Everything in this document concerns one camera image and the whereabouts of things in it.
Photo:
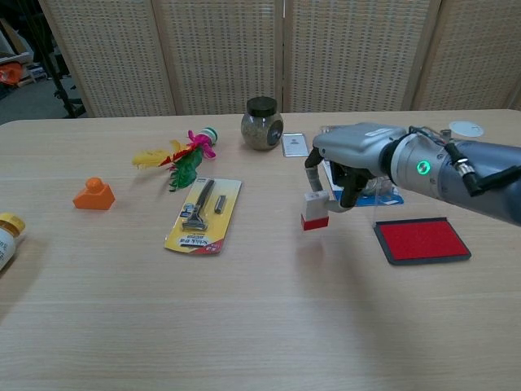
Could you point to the colourful feather shuttlecock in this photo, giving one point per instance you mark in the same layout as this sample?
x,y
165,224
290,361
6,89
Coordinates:
x,y
187,165

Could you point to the correction tape blue blister pack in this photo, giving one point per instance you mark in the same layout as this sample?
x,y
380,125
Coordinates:
x,y
391,199

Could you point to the razor in yellow blister pack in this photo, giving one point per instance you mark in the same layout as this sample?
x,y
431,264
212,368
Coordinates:
x,y
203,220

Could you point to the woven folding screen wooden frame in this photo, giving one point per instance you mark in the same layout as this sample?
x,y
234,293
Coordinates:
x,y
228,53

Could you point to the glass jar with black lid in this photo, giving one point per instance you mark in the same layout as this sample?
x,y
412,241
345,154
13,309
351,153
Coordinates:
x,y
260,130

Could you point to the orange toy block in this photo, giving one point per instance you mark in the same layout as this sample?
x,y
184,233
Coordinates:
x,y
94,197

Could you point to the white drink bottle yellow cap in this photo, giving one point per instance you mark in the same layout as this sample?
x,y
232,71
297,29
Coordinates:
x,y
8,240

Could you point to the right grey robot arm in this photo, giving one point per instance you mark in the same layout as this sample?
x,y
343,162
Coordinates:
x,y
488,175

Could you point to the clear tube with blue label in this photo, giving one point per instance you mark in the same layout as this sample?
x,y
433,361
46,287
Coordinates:
x,y
325,128

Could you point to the red ink pad case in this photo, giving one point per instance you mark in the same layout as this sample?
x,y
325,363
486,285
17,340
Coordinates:
x,y
423,241

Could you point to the white and red stamp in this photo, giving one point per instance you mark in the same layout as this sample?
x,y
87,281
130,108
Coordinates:
x,y
315,213

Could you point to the light blue printed card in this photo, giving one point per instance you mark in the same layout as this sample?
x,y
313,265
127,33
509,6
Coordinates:
x,y
294,146

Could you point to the black tripod stand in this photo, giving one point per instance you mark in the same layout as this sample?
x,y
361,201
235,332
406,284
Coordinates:
x,y
62,87

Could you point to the orange plastic object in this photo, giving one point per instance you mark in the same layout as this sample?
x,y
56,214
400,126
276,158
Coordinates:
x,y
9,74

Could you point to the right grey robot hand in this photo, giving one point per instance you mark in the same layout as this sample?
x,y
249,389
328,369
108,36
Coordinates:
x,y
354,146

